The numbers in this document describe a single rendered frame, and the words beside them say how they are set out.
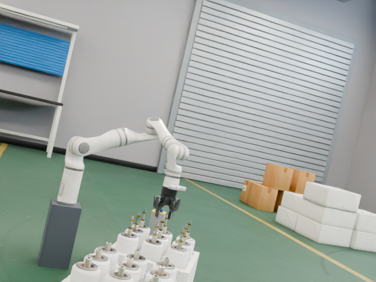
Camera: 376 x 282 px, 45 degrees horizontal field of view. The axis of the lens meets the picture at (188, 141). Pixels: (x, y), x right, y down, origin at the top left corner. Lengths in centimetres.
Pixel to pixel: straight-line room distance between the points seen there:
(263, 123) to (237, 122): 48
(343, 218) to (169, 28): 422
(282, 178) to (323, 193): 139
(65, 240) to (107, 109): 510
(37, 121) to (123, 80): 145
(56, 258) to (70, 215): 21
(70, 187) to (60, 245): 28
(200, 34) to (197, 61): 42
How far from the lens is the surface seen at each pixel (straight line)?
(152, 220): 249
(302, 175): 618
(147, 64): 739
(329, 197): 466
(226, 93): 768
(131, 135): 233
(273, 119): 809
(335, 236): 480
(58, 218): 226
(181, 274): 205
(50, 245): 229
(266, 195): 594
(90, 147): 223
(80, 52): 724
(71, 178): 225
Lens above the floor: 77
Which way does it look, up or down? 1 degrees down
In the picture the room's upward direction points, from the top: 13 degrees clockwise
